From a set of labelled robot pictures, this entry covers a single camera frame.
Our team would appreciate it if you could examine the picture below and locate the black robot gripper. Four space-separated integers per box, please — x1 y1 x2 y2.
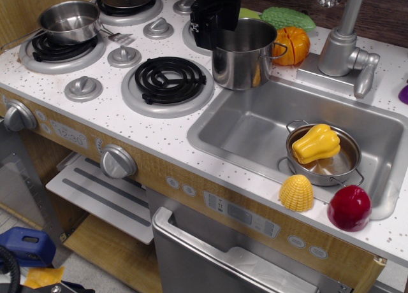
190 0 241 50

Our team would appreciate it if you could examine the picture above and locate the tall steel pot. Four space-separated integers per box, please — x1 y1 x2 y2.
212 18 288 90

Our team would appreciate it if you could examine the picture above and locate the grey stove top knob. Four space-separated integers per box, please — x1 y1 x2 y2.
143 17 174 39
107 45 142 68
64 76 103 102
173 0 195 15

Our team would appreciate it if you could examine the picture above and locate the green plastic plate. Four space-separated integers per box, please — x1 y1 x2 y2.
238 8 261 20

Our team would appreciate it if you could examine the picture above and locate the green bitter gourd toy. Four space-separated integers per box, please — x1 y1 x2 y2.
260 6 316 32

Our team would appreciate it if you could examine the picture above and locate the orange pumpkin toy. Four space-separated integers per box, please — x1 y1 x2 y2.
272 26 310 66

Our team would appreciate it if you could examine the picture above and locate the front right black burner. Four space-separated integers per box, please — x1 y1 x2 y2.
135 57 207 105

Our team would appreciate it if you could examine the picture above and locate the black burner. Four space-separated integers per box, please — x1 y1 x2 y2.
135 57 207 105
96 0 156 17
31 32 98 62

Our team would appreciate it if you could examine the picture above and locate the back left black burner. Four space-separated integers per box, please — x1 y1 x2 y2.
96 0 156 17

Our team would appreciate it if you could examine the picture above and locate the small metal spatula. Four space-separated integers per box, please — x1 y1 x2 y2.
101 24 135 46

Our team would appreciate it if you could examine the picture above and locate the silver toy faucet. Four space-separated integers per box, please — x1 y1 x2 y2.
296 0 380 99

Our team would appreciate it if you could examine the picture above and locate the yellow bell pepper toy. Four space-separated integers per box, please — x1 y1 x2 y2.
292 124 341 164

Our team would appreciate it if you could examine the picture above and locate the front left black burner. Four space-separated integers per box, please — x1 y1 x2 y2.
31 32 98 62

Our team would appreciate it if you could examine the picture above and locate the grey oven dial right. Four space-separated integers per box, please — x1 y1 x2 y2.
100 144 138 179

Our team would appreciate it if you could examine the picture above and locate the grey oven dial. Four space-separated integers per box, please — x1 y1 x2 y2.
100 144 138 179
4 99 38 132

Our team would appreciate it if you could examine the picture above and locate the yellow corn toy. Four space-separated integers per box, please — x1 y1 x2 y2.
279 175 314 212

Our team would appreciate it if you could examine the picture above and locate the purple toy object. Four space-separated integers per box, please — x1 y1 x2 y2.
398 85 408 104

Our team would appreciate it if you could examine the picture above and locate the white oven shelf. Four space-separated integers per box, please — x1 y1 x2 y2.
46 154 153 245

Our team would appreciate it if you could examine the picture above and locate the grey oven dial left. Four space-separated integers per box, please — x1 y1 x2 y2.
4 99 38 132

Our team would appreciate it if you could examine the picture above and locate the red apple toy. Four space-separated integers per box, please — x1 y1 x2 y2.
327 185 372 232

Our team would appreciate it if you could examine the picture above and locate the grey dishwasher door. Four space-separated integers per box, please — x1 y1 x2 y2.
152 207 352 292

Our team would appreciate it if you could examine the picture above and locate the grey open oven door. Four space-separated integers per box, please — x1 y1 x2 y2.
1 123 71 268

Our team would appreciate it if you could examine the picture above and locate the blue clamp tool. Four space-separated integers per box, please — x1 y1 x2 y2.
1 227 56 268

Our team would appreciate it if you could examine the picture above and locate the yellow cloth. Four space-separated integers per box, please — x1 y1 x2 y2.
24 266 65 289

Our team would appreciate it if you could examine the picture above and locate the steel saucepan with handle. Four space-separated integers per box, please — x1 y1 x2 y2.
1 1 101 52

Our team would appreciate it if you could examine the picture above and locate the small steel two-handle pan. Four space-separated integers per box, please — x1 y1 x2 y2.
286 120 361 187

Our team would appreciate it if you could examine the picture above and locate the black cable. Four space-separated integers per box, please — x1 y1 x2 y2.
0 244 22 293

